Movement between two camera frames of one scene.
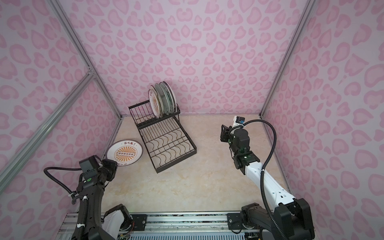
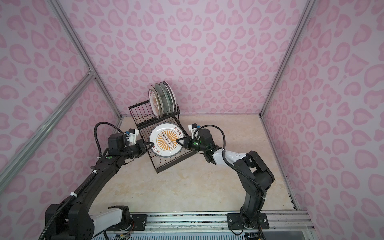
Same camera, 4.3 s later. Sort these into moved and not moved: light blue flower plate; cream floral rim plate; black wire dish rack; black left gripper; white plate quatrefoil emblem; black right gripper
Moved: black left gripper; black right gripper
Not moved: light blue flower plate; black wire dish rack; white plate quatrefoil emblem; cream floral rim plate
